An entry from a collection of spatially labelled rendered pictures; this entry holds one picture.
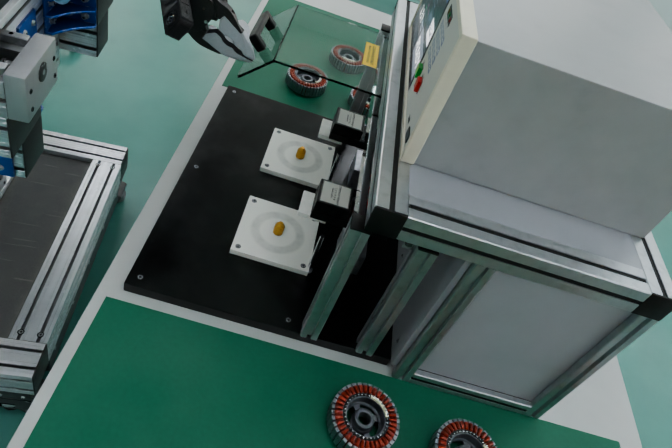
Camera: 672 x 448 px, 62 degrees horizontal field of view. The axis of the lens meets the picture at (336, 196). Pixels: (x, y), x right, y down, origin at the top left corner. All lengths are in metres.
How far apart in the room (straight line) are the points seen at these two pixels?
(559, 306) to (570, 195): 0.16
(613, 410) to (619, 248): 0.44
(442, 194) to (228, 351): 0.44
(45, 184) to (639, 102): 1.64
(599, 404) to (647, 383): 1.34
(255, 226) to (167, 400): 0.36
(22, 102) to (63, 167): 0.97
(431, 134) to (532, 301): 0.29
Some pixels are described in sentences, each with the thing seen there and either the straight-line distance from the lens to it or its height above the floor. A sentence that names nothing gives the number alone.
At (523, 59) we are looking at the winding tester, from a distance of 0.73.
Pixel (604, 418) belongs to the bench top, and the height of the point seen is 0.75.
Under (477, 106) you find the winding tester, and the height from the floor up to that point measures 1.23.
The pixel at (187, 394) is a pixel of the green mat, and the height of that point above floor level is 0.75.
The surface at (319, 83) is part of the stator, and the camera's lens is 1.53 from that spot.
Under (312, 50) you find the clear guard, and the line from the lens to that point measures 1.08.
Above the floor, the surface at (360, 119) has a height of 0.92.
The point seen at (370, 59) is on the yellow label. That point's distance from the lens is 1.12.
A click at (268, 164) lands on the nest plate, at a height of 0.78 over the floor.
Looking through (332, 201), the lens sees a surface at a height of 0.92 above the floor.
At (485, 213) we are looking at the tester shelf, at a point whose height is 1.11.
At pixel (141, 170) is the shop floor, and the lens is 2.29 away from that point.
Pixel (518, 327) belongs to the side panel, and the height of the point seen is 0.96.
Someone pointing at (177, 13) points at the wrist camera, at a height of 1.13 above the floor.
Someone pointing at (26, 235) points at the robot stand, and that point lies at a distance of 1.81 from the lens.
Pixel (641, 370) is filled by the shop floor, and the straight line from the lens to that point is 2.59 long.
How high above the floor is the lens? 1.58
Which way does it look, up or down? 41 degrees down
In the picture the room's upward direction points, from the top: 23 degrees clockwise
